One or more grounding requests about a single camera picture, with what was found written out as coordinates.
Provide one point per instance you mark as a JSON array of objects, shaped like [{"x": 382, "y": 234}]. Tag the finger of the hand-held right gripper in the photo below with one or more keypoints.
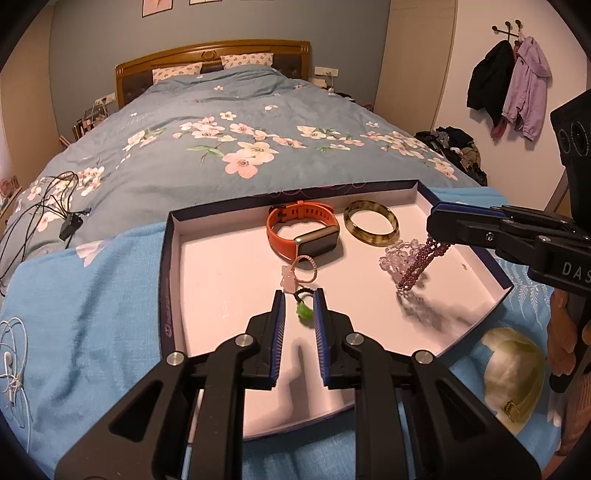
[
  {"x": 461, "y": 233},
  {"x": 466, "y": 208}
]

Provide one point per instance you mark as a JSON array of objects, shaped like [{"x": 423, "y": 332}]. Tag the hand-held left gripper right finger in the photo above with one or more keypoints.
[{"x": 319, "y": 332}]

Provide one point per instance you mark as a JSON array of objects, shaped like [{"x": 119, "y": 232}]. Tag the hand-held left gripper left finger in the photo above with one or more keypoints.
[{"x": 278, "y": 332}]

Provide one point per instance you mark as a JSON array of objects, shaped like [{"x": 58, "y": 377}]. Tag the dark blue shallow box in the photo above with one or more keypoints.
[{"x": 240, "y": 286}]

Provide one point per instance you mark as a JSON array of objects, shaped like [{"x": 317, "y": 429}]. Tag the orange smartwatch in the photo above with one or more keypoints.
[{"x": 281, "y": 240}]

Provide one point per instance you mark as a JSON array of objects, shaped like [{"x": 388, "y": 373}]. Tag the amber bangle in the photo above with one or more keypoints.
[{"x": 351, "y": 228}]

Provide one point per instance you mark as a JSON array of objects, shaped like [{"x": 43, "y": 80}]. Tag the person's right hand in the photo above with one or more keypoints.
[{"x": 561, "y": 341}]

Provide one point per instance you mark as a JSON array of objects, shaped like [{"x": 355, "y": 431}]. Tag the pile of dark clothes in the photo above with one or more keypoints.
[{"x": 457, "y": 152}]

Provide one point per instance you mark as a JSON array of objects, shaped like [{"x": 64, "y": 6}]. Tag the purple jacket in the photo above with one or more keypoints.
[{"x": 528, "y": 92}]

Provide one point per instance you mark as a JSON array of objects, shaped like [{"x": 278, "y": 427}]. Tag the black jacket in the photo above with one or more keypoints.
[{"x": 487, "y": 83}]

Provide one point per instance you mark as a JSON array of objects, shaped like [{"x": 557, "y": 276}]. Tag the beige built-in wardrobe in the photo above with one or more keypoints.
[{"x": 415, "y": 60}]

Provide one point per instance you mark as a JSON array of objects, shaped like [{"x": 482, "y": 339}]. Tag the grey-blue floral quilt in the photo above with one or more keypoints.
[{"x": 184, "y": 184}]

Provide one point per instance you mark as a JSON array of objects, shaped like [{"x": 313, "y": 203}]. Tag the white bedside lamp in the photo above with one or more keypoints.
[{"x": 330, "y": 83}]

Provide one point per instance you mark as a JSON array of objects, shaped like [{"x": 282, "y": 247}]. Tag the light blue flower blanket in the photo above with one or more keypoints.
[{"x": 92, "y": 314}]

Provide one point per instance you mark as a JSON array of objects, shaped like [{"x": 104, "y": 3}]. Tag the patterned pillow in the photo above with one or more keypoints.
[
  {"x": 178, "y": 73},
  {"x": 247, "y": 60}
]

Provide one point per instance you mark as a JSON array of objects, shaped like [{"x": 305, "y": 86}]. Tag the white earphones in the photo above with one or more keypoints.
[{"x": 9, "y": 360}]

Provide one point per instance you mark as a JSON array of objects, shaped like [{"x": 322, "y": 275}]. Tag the nightstand clutter of bottles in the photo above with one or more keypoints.
[{"x": 87, "y": 122}]

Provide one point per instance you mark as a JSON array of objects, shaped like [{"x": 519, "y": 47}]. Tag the wooden bed headboard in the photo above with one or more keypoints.
[{"x": 138, "y": 69}]

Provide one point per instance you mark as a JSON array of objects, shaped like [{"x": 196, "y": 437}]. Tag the small pink fan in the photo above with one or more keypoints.
[{"x": 8, "y": 189}]

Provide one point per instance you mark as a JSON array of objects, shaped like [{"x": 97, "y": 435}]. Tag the framed pink bouquet picture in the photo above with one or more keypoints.
[{"x": 157, "y": 7}]

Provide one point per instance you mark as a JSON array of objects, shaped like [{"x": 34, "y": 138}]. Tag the wall coat hook rack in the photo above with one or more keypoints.
[{"x": 508, "y": 30}]

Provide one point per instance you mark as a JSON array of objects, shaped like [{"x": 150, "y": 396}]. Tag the white wall socket panel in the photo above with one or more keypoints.
[
  {"x": 326, "y": 71},
  {"x": 105, "y": 98}
]

